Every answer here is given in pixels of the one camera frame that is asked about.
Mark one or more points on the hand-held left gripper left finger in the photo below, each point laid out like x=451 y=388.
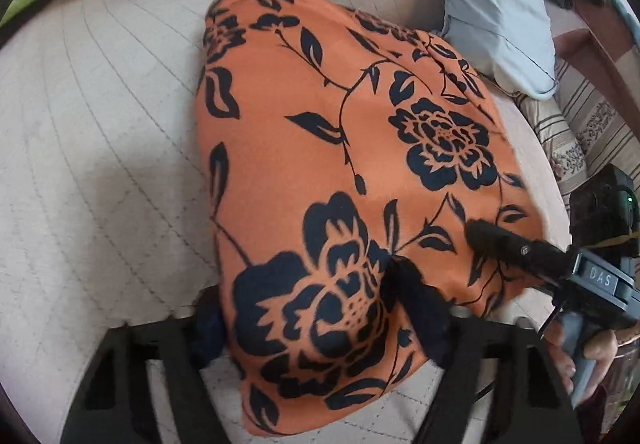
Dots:
x=209 y=340

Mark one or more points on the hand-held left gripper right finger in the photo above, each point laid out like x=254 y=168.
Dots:
x=425 y=309

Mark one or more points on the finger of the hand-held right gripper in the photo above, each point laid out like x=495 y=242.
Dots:
x=515 y=246

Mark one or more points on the orange floral cloth garment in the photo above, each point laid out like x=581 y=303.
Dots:
x=320 y=164

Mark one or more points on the person's right hand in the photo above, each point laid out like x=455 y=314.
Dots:
x=597 y=349

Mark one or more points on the striped beige cushion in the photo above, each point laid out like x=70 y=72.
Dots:
x=585 y=134

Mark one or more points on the light blue pillow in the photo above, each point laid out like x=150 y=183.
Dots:
x=490 y=9

